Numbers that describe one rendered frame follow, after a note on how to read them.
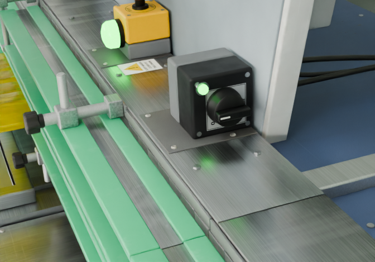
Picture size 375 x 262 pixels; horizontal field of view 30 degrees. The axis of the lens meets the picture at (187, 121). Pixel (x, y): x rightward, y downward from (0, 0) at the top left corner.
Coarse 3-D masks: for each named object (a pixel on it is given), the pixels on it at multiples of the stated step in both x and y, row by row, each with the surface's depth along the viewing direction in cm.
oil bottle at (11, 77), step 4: (0, 72) 139; (4, 72) 139; (8, 72) 139; (12, 72) 139; (0, 76) 138; (4, 76) 137; (8, 76) 137; (12, 76) 137; (0, 80) 136; (4, 80) 136; (8, 80) 136; (12, 80) 136; (16, 80) 137
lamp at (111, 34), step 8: (104, 24) 107; (112, 24) 107; (120, 24) 107; (104, 32) 107; (112, 32) 106; (120, 32) 107; (104, 40) 107; (112, 40) 107; (120, 40) 107; (112, 48) 108
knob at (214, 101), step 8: (224, 88) 81; (232, 88) 82; (216, 96) 81; (224, 96) 80; (232, 96) 80; (240, 96) 81; (208, 104) 81; (216, 104) 80; (224, 104) 80; (232, 104) 81; (240, 104) 81; (208, 112) 82; (216, 112) 80; (224, 112) 80; (232, 112) 80; (240, 112) 80; (248, 112) 80; (216, 120) 81; (224, 120) 80; (232, 120) 82; (240, 120) 82
